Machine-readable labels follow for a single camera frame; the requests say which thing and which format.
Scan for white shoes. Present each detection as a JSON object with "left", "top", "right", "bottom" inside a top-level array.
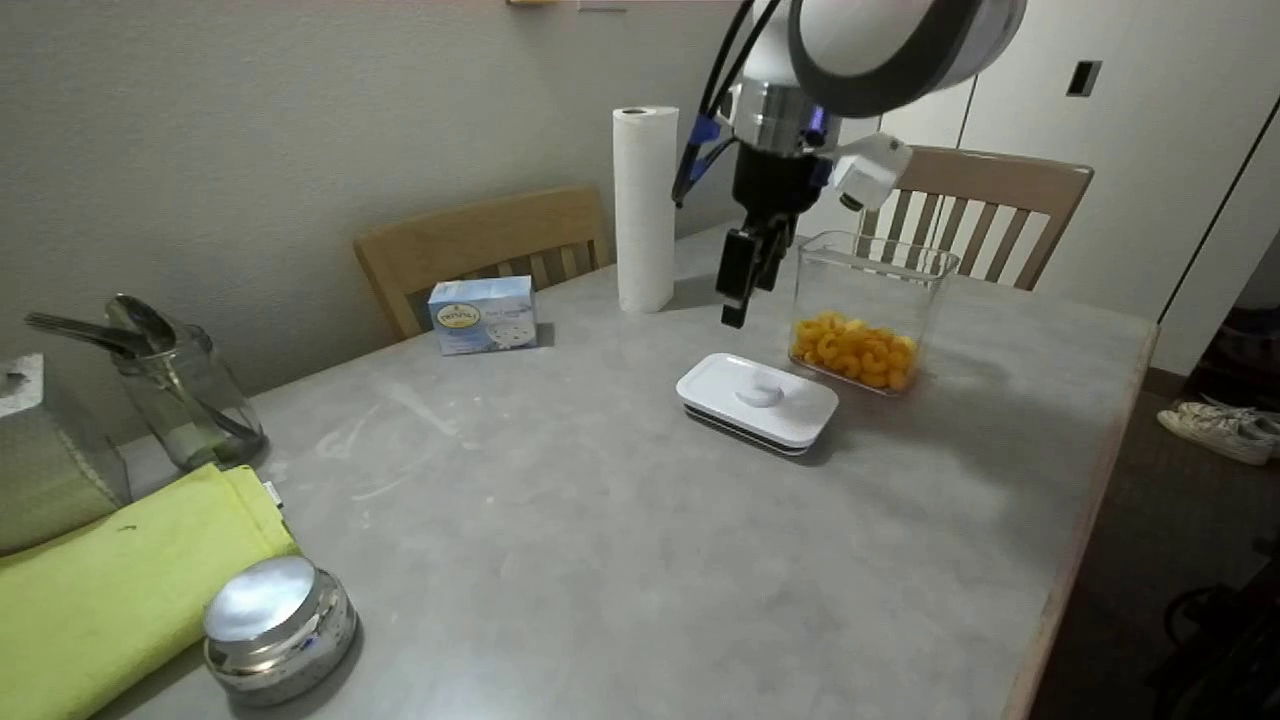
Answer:
[{"left": 1154, "top": 397, "right": 1280, "bottom": 469}]

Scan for clear plastic container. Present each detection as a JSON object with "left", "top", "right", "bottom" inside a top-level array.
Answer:
[{"left": 785, "top": 228, "right": 963, "bottom": 401}]

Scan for dark wheeled object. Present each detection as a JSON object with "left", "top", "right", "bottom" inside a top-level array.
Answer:
[{"left": 1150, "top": 545, "right": 1280, "bottom": 720}]

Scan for round silver metal tin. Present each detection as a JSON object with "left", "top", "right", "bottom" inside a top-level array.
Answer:
[{"left": 198, "top": 550, "right": 364, "bottom": 706}]

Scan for lime green cloth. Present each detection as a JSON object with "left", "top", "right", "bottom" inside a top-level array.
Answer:
[{"left": 0, "top": 458, "right": 301, "bottom": 720}]

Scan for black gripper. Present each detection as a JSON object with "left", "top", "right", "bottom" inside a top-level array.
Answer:
[{"left": 713, "top": 141, "right": 827, "bottom": 330}]

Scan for glass utensil jar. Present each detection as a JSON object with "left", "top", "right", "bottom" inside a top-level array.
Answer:
[{"left": 112, "top": 320, "right": 271, "bottom": 470}]

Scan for white container lid with button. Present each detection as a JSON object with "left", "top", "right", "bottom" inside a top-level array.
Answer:
[{"left": 670, "top": 346, "right": 845, "bottom": 464}]

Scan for metal kitchen utensils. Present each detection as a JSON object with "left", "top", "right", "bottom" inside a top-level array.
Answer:
[{"left": 24, "top": 292, "right": 184, "bottom": 363}]

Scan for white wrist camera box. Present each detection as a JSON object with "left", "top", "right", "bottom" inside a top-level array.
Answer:
[{"left": 825, "top": 132, "right": 916, "bottom": 214}]

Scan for white paper towel roll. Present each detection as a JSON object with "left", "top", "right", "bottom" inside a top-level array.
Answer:
[{"left": 608, "top": 104, "right": 682, "bottom": 320}]

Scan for light blue cardboard box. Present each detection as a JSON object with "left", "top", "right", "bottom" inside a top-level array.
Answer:
[{"left": 425, "top": 270, "right": 541, "bottom": 361}]

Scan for blue and black robot cables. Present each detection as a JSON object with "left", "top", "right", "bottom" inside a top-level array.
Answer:
[{"left": 668, "top": 0, "right": 787, "bottom": 212}]

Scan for wooden chair with slatted backrest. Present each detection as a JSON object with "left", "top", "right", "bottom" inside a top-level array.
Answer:
[{"left": 855, "top": 141, "right": 1094, "bottom": 295}]

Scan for orange snack pieces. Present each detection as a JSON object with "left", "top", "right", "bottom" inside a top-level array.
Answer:
[{"left": 787, "top": 310, "right": 922, "bottom": 397}]

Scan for wooden chair with solid backrest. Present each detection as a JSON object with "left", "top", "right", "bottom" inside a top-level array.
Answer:
[{"left": 351, "top": 184, "right": 617, "bottom": 342}]

